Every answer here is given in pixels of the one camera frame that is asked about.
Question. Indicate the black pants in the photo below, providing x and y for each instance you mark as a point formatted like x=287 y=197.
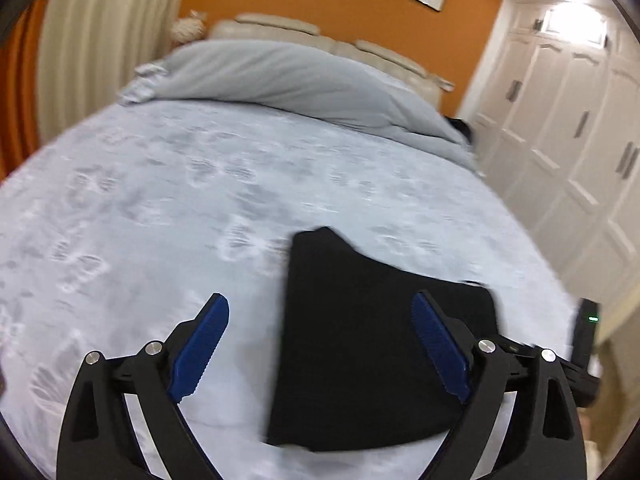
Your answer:
x=350 y=350

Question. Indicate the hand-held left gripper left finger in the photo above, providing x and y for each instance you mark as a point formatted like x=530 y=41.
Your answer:
x=200 y=350

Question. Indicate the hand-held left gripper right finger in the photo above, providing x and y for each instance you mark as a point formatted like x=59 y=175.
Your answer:
x=442 y=350

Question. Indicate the white wardrobe doors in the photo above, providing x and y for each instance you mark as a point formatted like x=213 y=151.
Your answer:
x=550 y=135

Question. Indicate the orange curtain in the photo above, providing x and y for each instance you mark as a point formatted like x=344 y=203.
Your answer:
x=20 y=85

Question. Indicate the bed with butterfly printed sheet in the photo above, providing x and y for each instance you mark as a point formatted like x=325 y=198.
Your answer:
x=150 y=210

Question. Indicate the beige padded headboard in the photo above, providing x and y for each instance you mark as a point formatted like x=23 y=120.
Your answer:
x=280 y=27

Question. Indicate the cream curtain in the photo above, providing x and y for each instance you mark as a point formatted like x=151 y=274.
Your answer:
x=100 y=50

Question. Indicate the grey duvet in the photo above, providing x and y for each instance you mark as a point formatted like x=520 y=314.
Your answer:
x=280 y=75

